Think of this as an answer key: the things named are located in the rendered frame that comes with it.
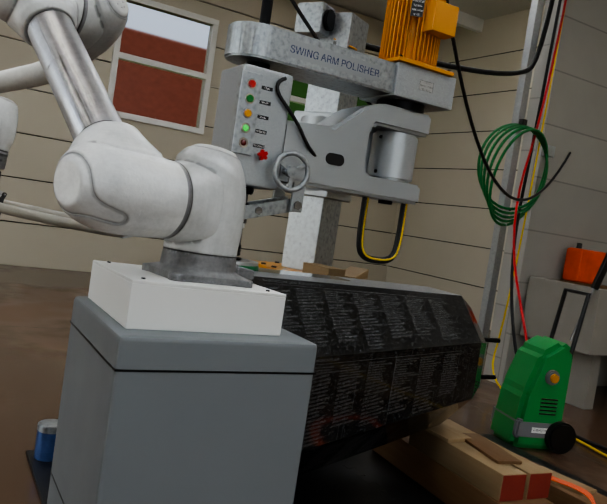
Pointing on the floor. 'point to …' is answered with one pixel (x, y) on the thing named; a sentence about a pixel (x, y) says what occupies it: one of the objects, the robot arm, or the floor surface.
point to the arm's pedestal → (178, 415)
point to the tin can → (45, 440)
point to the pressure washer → (538, 391)
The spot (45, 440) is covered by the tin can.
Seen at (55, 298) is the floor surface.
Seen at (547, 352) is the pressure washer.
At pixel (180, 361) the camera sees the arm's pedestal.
